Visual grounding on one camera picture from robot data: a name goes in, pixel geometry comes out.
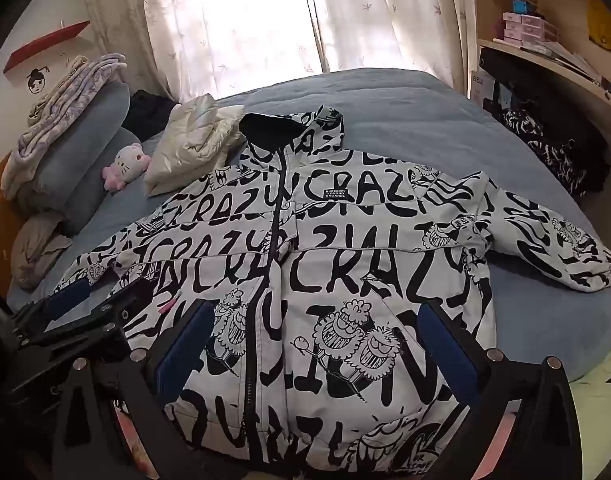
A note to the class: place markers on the black printed bag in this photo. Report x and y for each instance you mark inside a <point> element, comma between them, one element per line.
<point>560,125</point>

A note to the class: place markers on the yellow bag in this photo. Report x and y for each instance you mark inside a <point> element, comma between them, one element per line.
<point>603,27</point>

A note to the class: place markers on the black cloth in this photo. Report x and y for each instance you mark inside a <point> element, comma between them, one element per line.
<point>148,110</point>

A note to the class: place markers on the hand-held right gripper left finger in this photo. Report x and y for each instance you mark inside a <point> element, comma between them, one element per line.
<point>185,355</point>

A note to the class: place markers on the person's pink pants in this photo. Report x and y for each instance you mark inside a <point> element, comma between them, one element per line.
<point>135,440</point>

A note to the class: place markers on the beige crumpled cloth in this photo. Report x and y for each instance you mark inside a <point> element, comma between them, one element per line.
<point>38,250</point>

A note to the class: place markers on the grey-blue pillow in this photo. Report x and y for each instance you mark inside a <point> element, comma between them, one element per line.
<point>93,120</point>
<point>93,185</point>

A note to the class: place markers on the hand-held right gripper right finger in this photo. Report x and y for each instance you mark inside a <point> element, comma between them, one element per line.
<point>448,355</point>

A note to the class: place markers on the cartoon wall sticker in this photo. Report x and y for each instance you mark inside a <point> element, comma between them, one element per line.
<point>36,80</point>

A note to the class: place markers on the stack of pink boxes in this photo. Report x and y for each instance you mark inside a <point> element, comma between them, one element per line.
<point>528,27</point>

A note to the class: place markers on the small blue box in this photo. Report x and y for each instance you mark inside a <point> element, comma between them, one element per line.
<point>521,4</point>

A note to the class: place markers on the lilac patterned folded blanket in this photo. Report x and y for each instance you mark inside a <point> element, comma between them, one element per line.
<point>60,105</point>

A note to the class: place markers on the sheer floral curtain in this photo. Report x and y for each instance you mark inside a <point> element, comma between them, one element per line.
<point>225,15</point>

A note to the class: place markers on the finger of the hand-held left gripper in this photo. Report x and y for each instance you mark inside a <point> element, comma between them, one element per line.
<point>69,297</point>
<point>135,302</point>

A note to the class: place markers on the red wall shelf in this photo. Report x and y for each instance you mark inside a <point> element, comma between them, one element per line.
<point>45,45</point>

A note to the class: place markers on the black and white printed jacket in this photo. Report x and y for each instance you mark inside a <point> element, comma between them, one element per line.
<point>345,270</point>

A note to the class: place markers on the pink and white plush toy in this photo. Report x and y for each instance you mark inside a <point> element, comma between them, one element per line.
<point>128,162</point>

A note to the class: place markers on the blue fleece bed blanket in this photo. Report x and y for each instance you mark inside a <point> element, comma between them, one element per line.
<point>385,105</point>

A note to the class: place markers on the cream puffer jacket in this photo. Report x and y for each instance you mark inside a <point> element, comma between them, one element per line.
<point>195,145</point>

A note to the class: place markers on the white and blue box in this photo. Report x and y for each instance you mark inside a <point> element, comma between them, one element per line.
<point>481,89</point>

